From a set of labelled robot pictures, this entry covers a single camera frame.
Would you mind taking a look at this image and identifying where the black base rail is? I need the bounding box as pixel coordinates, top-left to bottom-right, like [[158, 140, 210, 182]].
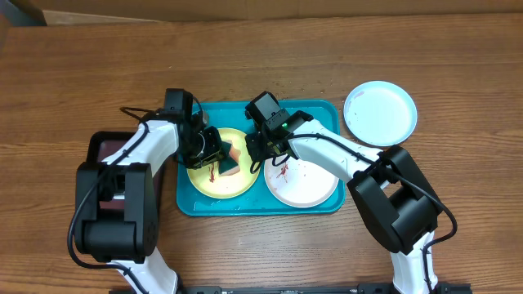
[[179, 282, 473, 294]]

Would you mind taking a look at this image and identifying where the teal plastic tray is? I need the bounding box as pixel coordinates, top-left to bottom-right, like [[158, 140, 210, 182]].
[[177, 100, 346, 216]]

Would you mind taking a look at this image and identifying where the green sponge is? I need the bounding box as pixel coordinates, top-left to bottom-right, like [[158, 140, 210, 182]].
[[218, 140, 241, 176]]

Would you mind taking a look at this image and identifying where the white plate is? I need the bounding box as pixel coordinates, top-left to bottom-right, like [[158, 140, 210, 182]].
[[264, 158, 339, 208]]

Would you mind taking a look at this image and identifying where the yellow-green rimmed plate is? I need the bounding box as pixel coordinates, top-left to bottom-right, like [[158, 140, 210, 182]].
[[187, 127, 259, 199]]

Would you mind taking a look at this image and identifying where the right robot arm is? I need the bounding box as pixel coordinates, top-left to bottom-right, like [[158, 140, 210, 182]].
[[245, 91, 446, 293]]

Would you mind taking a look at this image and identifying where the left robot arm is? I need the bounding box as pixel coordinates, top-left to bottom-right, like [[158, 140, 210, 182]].
[[67, 88, 226, 293]]

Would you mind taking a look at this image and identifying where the light blue plate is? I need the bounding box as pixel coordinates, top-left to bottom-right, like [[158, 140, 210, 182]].
[[343, 81, 418, 147]]

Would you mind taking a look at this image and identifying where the black rectangular tray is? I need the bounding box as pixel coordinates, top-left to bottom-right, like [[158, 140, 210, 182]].
[[87, 131, 164, 211]]

